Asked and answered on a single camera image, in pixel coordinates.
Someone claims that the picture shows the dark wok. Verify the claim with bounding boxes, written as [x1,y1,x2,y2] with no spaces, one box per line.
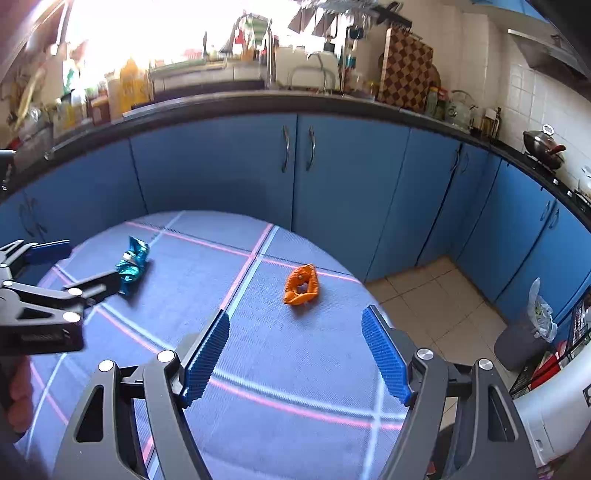
[523,124,566,169]

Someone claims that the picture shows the hanging utensil rack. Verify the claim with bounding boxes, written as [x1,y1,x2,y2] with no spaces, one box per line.
[286,0,411,38]

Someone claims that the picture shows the orange wrapper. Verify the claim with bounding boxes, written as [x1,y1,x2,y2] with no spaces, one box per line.
[283,264,320,306]

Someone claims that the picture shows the blue foil wrapper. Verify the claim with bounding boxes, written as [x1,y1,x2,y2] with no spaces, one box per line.
[115,235,151,295]

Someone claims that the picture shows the black kitchen countertop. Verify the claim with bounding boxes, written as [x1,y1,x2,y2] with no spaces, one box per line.
[0,80,591,222]

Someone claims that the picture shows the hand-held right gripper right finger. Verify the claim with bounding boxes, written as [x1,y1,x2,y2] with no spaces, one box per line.
[361,305,541,480]

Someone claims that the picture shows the white dish rack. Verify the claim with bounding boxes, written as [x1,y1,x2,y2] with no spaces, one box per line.
[277,46,342,92]

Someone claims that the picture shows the white plastic container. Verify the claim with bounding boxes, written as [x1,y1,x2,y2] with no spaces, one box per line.
[512,344,591,480]

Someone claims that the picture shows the grey bin with plastic bag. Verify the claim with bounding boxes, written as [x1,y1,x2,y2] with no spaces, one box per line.
[494,277,559,370]

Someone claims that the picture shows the metal range hood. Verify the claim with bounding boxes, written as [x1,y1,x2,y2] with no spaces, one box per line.
[508,28,591,75]

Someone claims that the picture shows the person's left hand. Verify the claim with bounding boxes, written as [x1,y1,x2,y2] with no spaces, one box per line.
[8,357,36,433]

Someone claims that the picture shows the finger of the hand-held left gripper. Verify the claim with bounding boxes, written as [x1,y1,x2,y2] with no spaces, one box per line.
[62,270,122,308]
[0,239,73,278]

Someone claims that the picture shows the checkered cutting board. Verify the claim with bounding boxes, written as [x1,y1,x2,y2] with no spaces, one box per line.
[379,28,435,114]

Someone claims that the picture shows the yellow bottle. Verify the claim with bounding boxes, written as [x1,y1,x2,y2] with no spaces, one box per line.
[120,58,151,116]

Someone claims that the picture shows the blue kitchen cabinets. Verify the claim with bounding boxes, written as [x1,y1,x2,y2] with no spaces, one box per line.
[0,113,591,333]

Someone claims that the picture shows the metal kitchen faucet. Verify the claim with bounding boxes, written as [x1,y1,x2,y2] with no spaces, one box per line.
[264,18,279,89]

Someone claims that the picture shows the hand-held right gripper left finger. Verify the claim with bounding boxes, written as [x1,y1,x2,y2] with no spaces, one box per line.
[53,308,232,480]

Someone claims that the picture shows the row of condiment bottles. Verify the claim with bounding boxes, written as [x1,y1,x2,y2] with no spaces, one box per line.
[9,69,121,139]

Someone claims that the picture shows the glass kettle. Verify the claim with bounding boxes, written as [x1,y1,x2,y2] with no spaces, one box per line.
[445,90,478,132]

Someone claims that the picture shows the blue plaid tablecloth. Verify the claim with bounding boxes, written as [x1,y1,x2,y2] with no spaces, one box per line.
[14,210,411,480]

